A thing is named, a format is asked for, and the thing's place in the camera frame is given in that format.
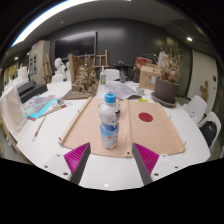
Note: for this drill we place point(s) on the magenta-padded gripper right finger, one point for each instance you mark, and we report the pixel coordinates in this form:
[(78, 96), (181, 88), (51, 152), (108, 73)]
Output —
[(148, 158)]

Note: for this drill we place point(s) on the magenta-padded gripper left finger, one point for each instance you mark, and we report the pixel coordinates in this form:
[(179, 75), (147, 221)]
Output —
[(75, 158)]

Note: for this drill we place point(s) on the white blue-capped drink bottle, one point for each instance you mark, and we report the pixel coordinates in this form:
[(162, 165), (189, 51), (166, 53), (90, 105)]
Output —
[(109, 126)]

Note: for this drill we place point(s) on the beige canvas mat wooden slats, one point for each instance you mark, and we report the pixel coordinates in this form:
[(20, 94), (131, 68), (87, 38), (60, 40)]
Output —
[(83, 130)]

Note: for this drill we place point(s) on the flat round red coaster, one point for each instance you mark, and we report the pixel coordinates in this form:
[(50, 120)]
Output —
[(145, 117)]

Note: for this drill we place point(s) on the long thin paintbrush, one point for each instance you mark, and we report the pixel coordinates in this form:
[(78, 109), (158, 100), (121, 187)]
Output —
[(39, 127)]

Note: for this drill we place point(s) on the bundle of paintbrushes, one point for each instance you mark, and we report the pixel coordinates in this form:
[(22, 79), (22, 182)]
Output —
[(55, 109)]

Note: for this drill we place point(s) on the grey plant saucer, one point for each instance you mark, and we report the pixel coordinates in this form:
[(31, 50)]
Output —
[(163, 104)]

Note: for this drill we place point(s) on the small yellow object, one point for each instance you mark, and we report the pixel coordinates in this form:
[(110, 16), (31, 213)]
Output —
[(143, 100)]

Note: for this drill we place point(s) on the small paint jar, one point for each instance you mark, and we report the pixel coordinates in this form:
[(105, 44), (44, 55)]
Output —
[(60, 101)]

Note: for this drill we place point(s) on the colourful painting sheet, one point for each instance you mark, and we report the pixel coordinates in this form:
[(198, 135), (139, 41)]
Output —
[(38, 106)]

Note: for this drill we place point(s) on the black backpack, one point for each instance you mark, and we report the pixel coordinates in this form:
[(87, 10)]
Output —
[(208, 132)]

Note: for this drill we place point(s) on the small white cup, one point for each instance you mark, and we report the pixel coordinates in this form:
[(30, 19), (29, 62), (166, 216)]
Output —
[(140, 91)]

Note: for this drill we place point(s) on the dried plant in grey pot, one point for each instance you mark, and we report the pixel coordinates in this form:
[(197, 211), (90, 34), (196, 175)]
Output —
[(165, 90)]

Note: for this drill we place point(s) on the white plastic chair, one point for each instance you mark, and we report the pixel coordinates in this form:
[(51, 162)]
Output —
[(57, 78), (196, 106), (111, 74), (215, 120)]

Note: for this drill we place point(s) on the printed newspaper sheet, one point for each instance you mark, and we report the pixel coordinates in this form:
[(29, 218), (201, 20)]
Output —
[(121, 90)]

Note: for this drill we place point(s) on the large black box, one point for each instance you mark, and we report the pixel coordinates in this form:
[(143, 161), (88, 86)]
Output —
[(35, 92)]

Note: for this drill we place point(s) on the gold sculpture on wooden base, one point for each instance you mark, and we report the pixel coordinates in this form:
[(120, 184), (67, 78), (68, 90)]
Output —
[(85, 80)]

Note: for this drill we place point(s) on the cardboard box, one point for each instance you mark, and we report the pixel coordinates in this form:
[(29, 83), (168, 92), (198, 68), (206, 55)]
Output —
[(146, 78)]

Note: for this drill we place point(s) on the small green-labelled plastic bottle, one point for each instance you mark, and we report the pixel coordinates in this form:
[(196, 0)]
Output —
[(103, 79)]

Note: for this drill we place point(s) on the small black box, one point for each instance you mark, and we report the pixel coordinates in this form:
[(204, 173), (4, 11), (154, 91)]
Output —
[(25, 87)]

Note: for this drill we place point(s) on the white plaster bust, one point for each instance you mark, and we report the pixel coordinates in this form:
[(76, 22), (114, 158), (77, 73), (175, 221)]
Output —
[(67, 68), (59, 65)]

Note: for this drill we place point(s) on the wooden easel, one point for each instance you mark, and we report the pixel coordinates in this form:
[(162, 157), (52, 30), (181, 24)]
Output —
[(100, 66), (48, 68)]

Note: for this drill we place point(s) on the red box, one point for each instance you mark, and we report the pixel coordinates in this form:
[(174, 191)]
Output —
[(143, 62)]

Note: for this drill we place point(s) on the white wrapped figure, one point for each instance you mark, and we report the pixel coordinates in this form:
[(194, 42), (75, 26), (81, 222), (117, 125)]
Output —
[(161, 58)]

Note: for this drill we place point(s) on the beige cabinet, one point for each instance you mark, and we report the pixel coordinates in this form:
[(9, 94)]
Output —
[(38, 61)]

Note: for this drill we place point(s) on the round ceiling spotlight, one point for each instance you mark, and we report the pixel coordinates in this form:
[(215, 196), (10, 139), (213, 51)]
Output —
[(189, 39)]

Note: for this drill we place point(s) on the long ceiling light strip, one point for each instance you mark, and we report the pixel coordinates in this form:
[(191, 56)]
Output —
[(43, 16)]

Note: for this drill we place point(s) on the wooden wall figure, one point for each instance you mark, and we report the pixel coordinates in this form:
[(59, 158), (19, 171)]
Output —
[(204, 90)]

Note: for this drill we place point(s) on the black wall screen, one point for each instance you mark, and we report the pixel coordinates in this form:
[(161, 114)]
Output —
[(75, 45)]

